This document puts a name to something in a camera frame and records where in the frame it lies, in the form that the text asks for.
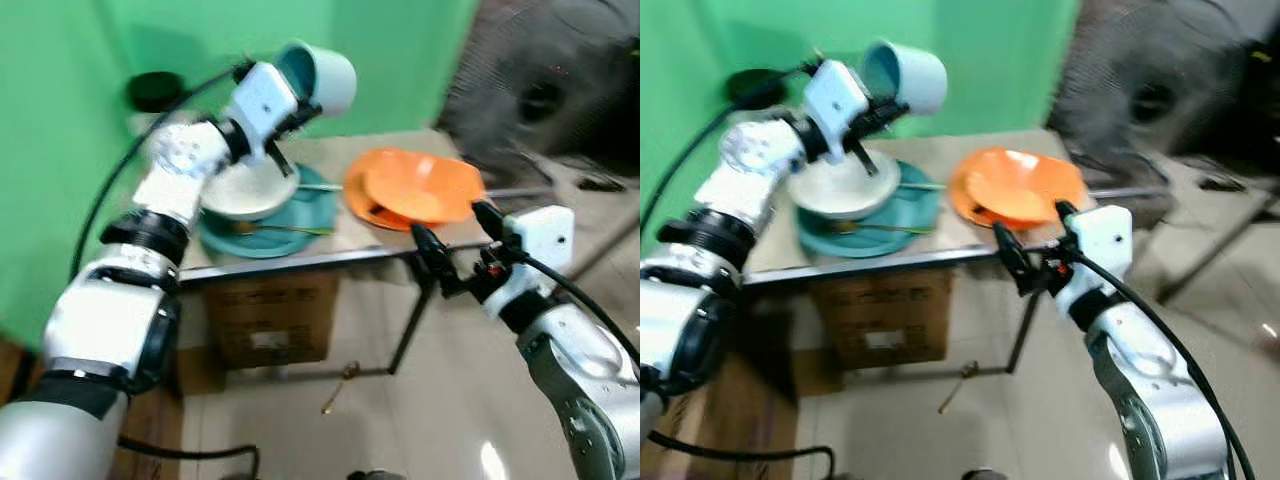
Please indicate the orange bowl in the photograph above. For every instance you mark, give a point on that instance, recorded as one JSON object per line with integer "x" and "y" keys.
{"x": 415, "y": 185}
{"x": 1015, "y": 185}

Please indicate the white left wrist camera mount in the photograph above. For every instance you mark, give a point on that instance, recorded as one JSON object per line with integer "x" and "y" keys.
{"x": 262, "y": 100}
{"x": 833, "y": 100}

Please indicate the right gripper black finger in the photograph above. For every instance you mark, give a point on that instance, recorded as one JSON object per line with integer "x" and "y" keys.
{"x": 1015, "y": 255}
{"x": 432, "y": 255}
{"x": 490, "y": 222}
{"x": 1068, "y": 220}

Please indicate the large grey fan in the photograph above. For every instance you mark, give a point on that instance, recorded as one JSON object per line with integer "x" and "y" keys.
{"x": 545, "y": 80}
{"x": 1150, "y": 90}

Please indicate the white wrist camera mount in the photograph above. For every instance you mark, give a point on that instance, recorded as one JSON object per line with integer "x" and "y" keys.
{"x": 1102, "y": 238}
{"x": 545, "y": 238}
{"x": 833, "y": 100}
{"x": 262, "y": 100}

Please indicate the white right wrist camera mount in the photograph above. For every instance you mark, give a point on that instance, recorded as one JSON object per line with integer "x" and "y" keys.
{"x": 545, "y": 238}
{"x": 1102, "y": 238}

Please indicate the black round object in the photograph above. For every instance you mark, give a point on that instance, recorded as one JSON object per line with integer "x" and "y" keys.
{"x": 155, "y": 92}
{"x": 755, "y": 88}

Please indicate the gold metal spoon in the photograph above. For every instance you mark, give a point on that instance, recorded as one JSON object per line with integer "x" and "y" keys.
{"x": 290, "y": 230}
{"x": 957, "y": 390}
{"x": 338, "y": 390}
{"x": 880, "y": 229}

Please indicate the brown cardboard box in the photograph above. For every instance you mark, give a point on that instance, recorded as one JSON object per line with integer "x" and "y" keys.
{"x": 880, "y": 315}
{"x": 270, "y": 315}

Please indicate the black metal table leg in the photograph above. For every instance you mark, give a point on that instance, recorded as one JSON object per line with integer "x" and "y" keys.
{"x": 1022, "y": 335}
{"x": 410, "y": 325}

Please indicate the teal plate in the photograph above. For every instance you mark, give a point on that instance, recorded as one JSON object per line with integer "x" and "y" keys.
{"x": 900, "y": 220}
{"x": 300, "y": 225}

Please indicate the dark robot foot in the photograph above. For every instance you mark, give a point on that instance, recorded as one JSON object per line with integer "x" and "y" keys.
{"x": 985, "y": 474}
{"x": 370, "y": 474}

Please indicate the thin gold metal cutlery piece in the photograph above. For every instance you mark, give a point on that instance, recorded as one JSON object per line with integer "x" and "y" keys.
{"x": 922, "y": 186}
{"x": 322, "y": 187}

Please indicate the white bowl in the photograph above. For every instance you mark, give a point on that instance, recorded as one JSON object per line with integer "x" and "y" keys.
{"x": 245, "y": 190}
{"x": 835, "y": 190}

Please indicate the pale teal cup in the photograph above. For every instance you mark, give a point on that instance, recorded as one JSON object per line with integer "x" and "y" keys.
{"x": 328, "y": 78}
{"x": 915, "y": 78}

